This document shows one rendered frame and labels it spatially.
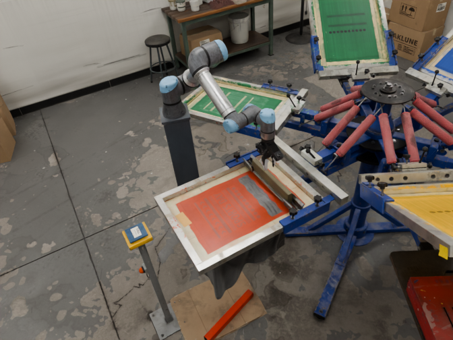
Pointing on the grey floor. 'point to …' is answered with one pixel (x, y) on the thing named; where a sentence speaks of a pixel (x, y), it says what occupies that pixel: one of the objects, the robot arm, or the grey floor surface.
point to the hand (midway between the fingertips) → (269, 167)
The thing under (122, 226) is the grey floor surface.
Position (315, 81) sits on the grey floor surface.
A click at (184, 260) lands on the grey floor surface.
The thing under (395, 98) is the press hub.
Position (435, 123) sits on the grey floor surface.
